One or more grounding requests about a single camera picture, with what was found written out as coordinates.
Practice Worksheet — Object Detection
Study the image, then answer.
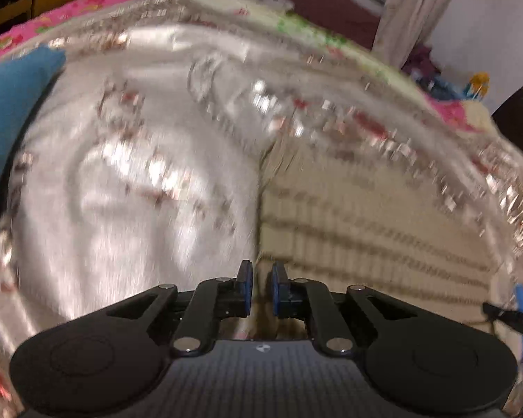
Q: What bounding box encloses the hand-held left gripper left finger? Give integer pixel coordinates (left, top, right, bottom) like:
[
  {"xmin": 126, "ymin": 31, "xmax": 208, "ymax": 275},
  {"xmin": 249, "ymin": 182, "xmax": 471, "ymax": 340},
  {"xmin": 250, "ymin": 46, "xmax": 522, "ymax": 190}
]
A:
[{"xmin": 83, "ymin": 260, "xmax": 253, "ymax": 356}]

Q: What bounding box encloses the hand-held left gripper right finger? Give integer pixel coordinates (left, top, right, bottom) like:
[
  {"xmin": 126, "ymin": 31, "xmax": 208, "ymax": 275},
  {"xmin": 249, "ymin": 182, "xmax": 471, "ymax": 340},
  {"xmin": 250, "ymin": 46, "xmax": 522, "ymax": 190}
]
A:
[{"xmin": 270, "ymin": 262, "xmax": 445, "ymax": 356}]

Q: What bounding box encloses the beige striped knit sweater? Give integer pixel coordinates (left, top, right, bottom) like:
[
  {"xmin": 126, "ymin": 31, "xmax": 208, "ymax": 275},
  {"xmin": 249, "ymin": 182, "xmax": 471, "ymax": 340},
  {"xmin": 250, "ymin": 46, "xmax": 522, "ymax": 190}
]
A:
[{"xmin": 250, "ymin": 133, "xmax": 521, "ymax": 341}]

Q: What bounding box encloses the pile of purple clothes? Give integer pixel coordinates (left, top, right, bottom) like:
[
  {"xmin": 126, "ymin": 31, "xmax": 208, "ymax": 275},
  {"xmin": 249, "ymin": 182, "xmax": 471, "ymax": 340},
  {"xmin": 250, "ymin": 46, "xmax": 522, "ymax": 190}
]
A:
[{"xmin": 401, "ymin": 44, "xmax": 467, "ymax": 99}]

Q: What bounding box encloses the silver floral satin bedspread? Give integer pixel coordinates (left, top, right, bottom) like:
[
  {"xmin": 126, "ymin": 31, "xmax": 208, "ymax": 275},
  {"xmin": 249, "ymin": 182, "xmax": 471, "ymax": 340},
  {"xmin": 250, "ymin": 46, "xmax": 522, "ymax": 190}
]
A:
[{"xmin": 0, "ymin": 0, "xmax": 523, "ymax": 418}]

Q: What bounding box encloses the yellow and blue toy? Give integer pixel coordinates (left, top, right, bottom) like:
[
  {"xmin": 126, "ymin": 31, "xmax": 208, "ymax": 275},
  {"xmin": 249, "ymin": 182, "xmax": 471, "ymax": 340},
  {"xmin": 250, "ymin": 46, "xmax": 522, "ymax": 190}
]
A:
[{"xmin": 464, "ymin": 72, "xmax": 491, "ymax": 99}]

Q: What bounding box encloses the maroon headboard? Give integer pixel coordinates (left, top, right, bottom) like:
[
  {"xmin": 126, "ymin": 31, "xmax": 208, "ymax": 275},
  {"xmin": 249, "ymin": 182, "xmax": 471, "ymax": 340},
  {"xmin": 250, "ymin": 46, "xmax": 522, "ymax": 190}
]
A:
[{"xmin": 174, "ymin": 0, "xmax": 382, "ymax": 51}]

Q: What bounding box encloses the small white cloth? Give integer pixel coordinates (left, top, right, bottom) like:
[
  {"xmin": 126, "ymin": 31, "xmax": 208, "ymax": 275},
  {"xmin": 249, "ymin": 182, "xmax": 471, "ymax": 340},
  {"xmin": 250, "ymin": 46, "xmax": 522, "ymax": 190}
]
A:
[{"xmin": 250, "ymin": 0, "xmax": 295, "ymax": 11}]

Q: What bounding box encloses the teal folded cloth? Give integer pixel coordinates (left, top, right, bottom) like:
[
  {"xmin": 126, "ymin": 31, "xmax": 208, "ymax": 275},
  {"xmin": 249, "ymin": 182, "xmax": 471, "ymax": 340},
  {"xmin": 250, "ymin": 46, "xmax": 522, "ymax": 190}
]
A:
[{"xmin": 0, "ymin": 46, "xmax": 67, "ymax": 227}]

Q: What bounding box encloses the beige curtain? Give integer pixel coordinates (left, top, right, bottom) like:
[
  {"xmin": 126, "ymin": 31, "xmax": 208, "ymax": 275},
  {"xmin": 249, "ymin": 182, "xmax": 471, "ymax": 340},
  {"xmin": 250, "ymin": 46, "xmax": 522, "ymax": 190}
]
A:
[{"xmin": 372, "ymin": 0, "xmax": 471, "ymax": 68}]

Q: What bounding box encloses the pink floral quilt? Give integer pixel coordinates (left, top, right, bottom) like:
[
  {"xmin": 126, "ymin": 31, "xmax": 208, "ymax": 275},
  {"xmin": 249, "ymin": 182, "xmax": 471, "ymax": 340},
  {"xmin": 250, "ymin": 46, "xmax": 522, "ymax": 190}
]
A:
[{"xmin": 0, "ymin": 0, "xmax": 495, "ymax": 136}]

